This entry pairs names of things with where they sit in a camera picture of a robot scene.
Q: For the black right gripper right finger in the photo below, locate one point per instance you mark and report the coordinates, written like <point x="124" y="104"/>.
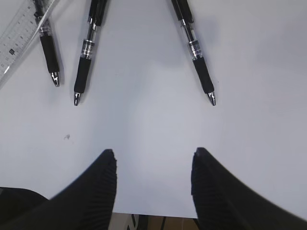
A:
<point x="223" y="202"/>

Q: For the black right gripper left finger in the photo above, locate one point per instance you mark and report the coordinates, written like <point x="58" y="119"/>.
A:
<point x="86" y="204"/>

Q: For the black pen crossing ruler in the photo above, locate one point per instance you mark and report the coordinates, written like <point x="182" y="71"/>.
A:
<point x="47" y="42"/>

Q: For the clear plastic ruler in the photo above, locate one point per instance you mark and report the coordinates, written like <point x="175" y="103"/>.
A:
<point x="19" y="34"/>

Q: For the black middle pen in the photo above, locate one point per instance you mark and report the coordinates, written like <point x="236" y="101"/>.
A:
<point x="95" y="19"/>

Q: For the black pen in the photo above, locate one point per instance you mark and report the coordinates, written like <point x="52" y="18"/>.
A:
<point x="95" y="19"/>
<point x="185" y="18"/>

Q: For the black rightmost pen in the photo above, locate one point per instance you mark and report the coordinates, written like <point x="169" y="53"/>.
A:
<point x="185" y="18"/>

